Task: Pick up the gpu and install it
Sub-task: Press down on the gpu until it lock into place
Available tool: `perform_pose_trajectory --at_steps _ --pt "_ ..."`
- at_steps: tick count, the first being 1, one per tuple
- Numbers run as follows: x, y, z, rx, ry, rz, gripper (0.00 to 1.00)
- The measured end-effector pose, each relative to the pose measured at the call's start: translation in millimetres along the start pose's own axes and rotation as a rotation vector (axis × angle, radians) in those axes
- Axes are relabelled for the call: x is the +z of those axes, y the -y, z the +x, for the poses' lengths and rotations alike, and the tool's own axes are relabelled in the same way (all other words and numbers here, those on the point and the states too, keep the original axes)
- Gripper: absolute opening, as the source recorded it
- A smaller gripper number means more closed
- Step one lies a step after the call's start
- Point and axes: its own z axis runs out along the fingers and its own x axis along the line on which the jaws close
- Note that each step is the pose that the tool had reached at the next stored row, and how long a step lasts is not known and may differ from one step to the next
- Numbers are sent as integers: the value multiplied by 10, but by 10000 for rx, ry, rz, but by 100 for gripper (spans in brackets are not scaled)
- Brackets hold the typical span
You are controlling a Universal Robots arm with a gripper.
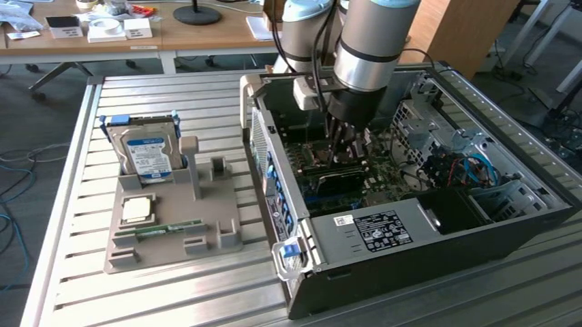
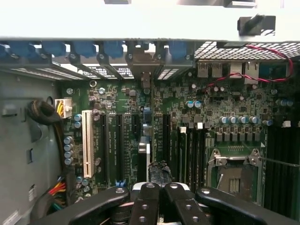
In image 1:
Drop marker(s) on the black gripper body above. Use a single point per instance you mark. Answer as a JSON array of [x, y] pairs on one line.
[[352, 107]]

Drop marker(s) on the graphics card with black fan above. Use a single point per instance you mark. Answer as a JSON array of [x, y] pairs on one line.
[[340, 185]]

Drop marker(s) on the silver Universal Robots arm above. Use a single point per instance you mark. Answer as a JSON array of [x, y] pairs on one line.
[[368, 41]]

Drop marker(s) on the metal socket cover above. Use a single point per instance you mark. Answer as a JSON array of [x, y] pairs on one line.
[[367, 143]]

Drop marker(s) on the CPU socket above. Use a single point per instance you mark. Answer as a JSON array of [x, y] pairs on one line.
[[317, 155]]

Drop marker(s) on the RAM stick with white label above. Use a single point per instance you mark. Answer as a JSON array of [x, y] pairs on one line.
[[313, 169]]

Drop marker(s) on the green motherboard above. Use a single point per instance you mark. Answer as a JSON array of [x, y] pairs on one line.
[[391, 175]]

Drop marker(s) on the silver metal drive cage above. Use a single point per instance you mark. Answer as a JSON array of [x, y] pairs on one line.
[[417, 133]]

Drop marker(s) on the blue expansion slot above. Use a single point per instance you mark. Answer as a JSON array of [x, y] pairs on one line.
[[311, 198]]

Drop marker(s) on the grey power supply unit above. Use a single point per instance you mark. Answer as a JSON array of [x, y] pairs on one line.
[[340, 242]]

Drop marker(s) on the white paper stack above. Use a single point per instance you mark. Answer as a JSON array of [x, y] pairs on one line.
[[260, 32]]

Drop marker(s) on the brown cardboard box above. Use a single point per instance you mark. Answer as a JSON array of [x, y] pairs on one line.
[[269, 13]]

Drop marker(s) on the silver latch with blue tab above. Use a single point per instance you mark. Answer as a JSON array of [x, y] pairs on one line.
[[287, 252]]

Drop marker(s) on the wooden desk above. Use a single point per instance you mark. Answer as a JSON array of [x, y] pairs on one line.
[[68, 46], [204, 37]]

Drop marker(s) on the silver disk bay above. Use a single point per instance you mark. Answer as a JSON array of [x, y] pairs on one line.
[[521, 201]]

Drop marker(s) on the hard disk in blue caddy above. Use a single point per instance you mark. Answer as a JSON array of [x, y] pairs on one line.
[[145, 153]]

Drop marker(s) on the black round lamp base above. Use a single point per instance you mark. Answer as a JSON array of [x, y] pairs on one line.
[[196, 16]]

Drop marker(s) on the black open PC case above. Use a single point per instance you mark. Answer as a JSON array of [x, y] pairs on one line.
[[408, 282]]

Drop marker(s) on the grey parts rack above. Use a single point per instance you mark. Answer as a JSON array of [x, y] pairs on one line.
[[172, 245]]

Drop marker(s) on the green RAM stick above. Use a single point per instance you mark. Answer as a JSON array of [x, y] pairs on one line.
[[154, 229]]

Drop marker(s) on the silver CPU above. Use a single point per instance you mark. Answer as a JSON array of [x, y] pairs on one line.
[[136, 209]]

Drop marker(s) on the plain white box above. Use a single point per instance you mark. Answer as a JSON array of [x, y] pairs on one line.
[[137, 29]]

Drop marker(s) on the orange small item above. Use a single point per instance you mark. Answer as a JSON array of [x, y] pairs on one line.
[[142, 10]]

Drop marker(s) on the white tape roll on box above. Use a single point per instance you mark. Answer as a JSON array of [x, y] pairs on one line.
[[106, 30]]

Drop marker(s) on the white box with black top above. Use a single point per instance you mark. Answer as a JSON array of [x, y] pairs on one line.
[[62, 27]]

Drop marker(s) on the white paper label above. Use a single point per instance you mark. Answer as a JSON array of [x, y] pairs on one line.
[[22, 35]]

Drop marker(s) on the clear plastic bag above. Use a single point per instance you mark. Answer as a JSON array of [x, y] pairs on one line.
[[17, 18]]

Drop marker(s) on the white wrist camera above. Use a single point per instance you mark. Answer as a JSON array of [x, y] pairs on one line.
[[305, 97]]

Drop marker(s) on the white desk frame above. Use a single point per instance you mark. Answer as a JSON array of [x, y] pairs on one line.
[[547, 35]]

